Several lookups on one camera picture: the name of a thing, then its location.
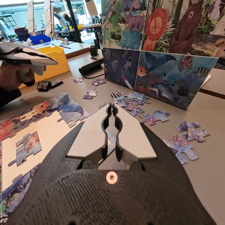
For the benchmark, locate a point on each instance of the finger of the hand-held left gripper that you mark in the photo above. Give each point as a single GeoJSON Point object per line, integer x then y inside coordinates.
{"type": "Point", "coordinates": [31, 51]}
{"type": "Point", "coordinates": [40, 60]}

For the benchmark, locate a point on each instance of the person's left forearm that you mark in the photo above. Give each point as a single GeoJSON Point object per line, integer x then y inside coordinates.
{"type": "Point", "coordinates": [8, 98]}

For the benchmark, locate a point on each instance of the shell pattern puzzle piece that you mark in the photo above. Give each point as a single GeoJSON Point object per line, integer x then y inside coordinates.
{"type": "Point", "coordinates": [78, 79]}

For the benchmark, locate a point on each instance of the black battery pack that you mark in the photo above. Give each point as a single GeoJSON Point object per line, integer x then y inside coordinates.
{"type": "Point", "coordinates": [56, 83]}
{"type": "Point", "coordinates": [43, 85]}

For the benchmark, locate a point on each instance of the pale striped whale puzzle piece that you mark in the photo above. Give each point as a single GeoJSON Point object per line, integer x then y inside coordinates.
{"type": "Point", "coordinates": [77, 121]}

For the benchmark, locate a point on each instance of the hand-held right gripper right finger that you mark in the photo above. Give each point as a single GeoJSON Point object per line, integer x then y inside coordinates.
{"type": "Point", "coordinates": [137, 140]}

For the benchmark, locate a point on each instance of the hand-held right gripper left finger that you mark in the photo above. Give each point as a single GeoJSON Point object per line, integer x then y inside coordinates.
{"type": "Point", "coordinates": [87, 140]}

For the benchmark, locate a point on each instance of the white banded purple puzzle piece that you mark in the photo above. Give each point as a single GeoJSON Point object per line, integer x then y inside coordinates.
{"type": "Point", "coordinates": [89, 94]}

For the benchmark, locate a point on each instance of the neighbouring grey table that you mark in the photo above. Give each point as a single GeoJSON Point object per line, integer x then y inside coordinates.
{"type": "Point", "coordinates": [77, 48]}

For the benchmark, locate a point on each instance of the octopus puzzle piece pair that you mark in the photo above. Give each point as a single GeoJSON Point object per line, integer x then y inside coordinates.
{"type": "Point", "coordinates": [26, 140]}

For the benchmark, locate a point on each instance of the cream jigsaw puzzle tray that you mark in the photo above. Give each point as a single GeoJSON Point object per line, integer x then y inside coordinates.
{"type": "Point", "coordinates": [44, 126]}

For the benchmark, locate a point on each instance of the black and beige angled board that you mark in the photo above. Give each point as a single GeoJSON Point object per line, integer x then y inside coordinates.
{"type": "Point", "coordinates": [91, 8]}

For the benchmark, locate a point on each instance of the assembled sea urchin puzzle section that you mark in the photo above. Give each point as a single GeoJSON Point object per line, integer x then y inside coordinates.
{"type": "Point", "coordinates": [17, 193]}

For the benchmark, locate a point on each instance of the black metal pole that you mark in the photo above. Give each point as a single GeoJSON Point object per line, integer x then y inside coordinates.
{"type": "Point", "coordinates": [73, 21]}

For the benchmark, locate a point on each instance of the small black box device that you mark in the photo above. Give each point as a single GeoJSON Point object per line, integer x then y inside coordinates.
{"type": "Point", "coordinates": [93, 51]}

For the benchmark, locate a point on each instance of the black flat device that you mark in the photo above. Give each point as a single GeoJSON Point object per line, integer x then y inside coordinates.
{"type": "Point", "coordinates": [91, 66]}

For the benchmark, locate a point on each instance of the scattered loose puzzle pieces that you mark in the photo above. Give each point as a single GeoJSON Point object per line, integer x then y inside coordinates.
{"type": "Point", "coordinates": [156, 117]}

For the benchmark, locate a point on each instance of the octopus puzzle piece with eye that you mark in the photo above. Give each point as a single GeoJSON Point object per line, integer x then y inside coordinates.
{"type": "Point", "coordinates": [26, 155]}

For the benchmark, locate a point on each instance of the assembled pufferfish puzzle section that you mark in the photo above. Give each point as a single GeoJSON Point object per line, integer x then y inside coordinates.
{"type": "Point", "coordinates": [26, 119]}

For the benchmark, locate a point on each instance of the blue plastic crate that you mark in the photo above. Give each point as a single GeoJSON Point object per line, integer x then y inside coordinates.
{"type": "Point", "coordinates": [40, 39]}

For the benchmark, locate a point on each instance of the tall cardboard sheet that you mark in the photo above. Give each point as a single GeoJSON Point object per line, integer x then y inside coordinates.
{"type": "Point", "coordinates": [30, 17]}
{"type": "Point", "coordinates": [48, 19]}

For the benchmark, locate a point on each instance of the white desk lamp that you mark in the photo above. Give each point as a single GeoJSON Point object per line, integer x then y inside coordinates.
{"type": "Point", "coordinates": [205, 81]}

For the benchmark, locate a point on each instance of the yellow plastic bin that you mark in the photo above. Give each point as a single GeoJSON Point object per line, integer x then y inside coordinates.
{"type": "Point", "coordinates": [56, 59]}

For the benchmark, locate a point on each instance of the dark cornered whale puzzle piece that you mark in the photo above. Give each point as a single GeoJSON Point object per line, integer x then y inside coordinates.
{"type": "Point", "coordinates": [68, 114]}

